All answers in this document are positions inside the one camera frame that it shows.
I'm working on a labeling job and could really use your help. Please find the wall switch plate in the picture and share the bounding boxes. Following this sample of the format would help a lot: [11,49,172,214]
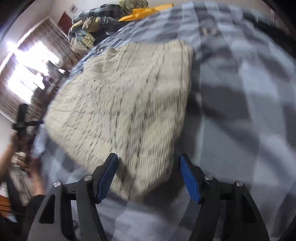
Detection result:
[69,4,78,13]

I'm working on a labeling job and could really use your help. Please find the pile of bedding and clothes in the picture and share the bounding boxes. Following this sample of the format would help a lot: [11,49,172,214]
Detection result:
[68,4,125,54]

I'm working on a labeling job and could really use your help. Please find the yellow plastic bag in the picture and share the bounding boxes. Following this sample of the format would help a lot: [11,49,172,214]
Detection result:
[118,4,174,22]

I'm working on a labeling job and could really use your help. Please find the person's left hand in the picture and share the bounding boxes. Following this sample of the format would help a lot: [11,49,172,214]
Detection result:
[1,133,46,196]

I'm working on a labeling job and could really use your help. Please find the cream plaid tweed jacket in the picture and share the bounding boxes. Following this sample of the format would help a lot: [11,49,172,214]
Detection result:
[45,40,193,200]

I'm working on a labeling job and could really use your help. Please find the beige box fan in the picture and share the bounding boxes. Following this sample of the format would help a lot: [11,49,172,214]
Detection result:
[119,0,149,11]

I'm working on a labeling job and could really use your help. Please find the blue checkered bed cover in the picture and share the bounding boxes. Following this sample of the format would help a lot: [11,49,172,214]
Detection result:
[31,2,295,240]

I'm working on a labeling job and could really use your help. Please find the patterned window curtain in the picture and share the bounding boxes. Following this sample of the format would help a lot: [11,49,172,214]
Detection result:
[1,18,81,120]

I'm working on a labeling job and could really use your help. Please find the black clothes on bed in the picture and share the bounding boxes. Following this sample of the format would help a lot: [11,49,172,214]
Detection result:
[243,13,295,58]

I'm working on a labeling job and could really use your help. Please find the dark red door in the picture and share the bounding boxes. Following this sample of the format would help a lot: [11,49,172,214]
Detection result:
[58,12,72,35]

